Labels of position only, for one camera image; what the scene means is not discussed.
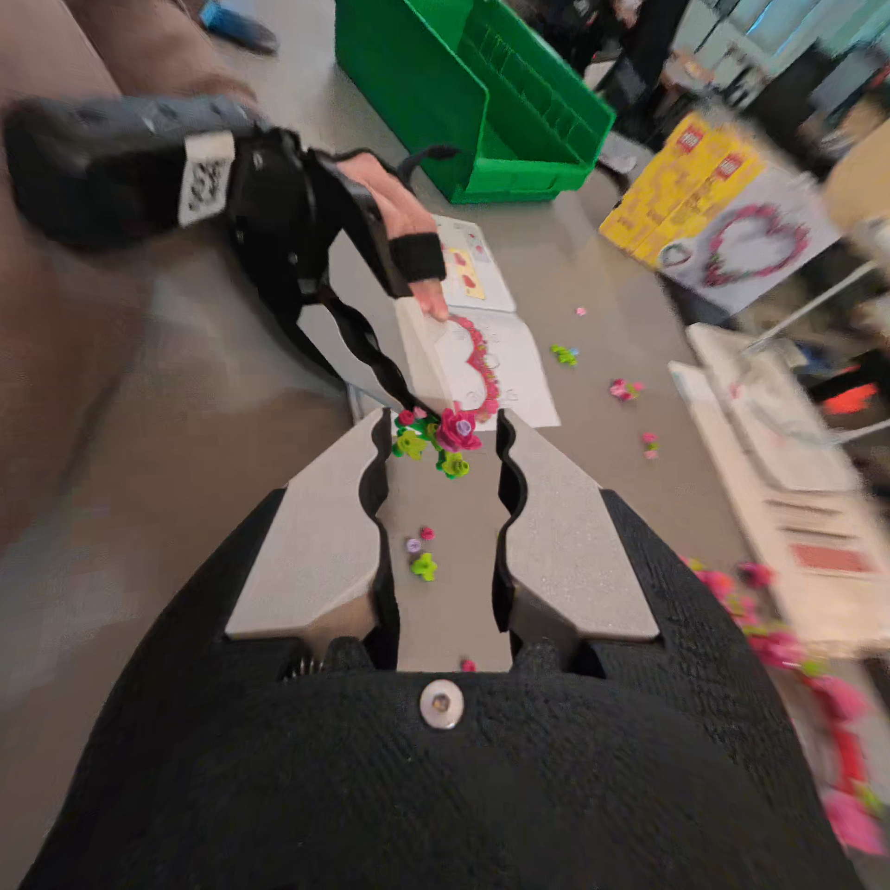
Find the person's left hand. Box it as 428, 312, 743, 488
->
337, 153, 451, 322

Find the person's left forearm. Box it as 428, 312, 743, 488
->
66, 0, 268, 122

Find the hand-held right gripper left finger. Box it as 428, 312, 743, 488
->
224, 408, 402, 671

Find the red pink brick heart frame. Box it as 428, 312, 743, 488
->
683, 556, 890, 858

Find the laminated instruction sheet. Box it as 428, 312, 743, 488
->
688, 445, 890, 655

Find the person's torso in grey sweater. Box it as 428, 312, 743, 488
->
0, 0, 161, 550

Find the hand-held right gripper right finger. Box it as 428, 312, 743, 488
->
494, 410, 661, 671

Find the white instruction booklet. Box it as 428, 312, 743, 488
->
395, 216, 561, 429

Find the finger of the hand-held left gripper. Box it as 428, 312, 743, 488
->
394, 298, 458, 420
298, 294, 428, 418

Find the yellow and white set box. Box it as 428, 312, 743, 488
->
599, 111, 842, 315

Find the green plastic storage bin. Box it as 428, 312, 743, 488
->
334, 0, 617, 205

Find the blue plastic object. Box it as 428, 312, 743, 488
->
199, 0, 280, 57

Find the green stem brick flower cluster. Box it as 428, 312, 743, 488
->
391, 407, 485, 482

